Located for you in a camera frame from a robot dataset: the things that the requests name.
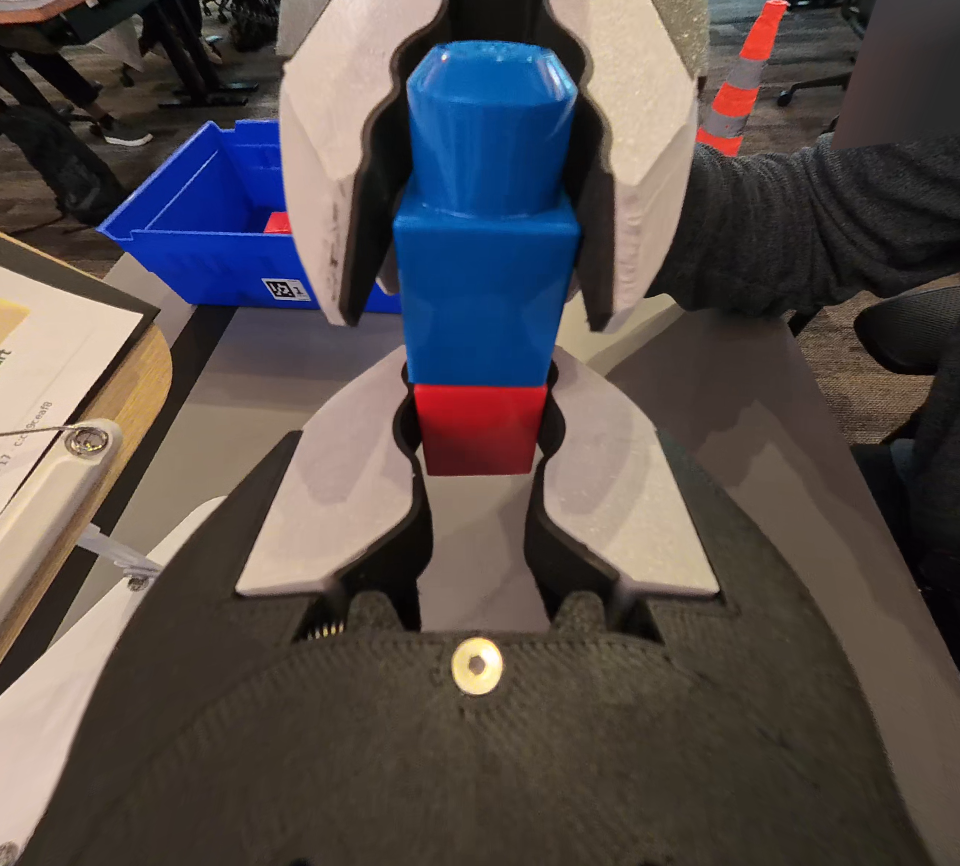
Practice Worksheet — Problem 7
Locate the person's right forearm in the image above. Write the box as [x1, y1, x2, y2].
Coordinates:
[643, 133, 960, 321]

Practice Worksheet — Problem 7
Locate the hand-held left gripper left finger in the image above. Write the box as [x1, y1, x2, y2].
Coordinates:
[234, 348, 436, 632]

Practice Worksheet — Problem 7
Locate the blue toy block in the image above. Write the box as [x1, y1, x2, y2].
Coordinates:
[392, 41, 585, 387]

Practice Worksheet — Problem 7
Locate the orange traffic cone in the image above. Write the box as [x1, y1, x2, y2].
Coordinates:
[695, 0, 791, 158]

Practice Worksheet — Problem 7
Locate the grey desk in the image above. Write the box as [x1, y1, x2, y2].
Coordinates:
[0, 254, 950, 866]

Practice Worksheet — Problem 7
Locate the instruction sheet on stand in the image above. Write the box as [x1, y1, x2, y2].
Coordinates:
[0, 232, 230, 856]

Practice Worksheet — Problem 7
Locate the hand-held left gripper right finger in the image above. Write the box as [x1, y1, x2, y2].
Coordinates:
[525, 347, 721, 632]

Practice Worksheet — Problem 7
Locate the blue tagged plastic bin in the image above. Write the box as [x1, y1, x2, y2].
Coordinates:
[97, 119, 404, 316]

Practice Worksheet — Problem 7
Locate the instruction sheet on board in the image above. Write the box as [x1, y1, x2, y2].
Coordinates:
[0, 232, 161, 447]

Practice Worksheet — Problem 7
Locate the black backpack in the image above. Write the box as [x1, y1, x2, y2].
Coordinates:
[0, 104, 127, 228]

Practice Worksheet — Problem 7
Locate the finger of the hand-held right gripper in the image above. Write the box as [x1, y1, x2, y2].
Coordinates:
[277, 0, 451, 327]
[540, 0, 699, 335]

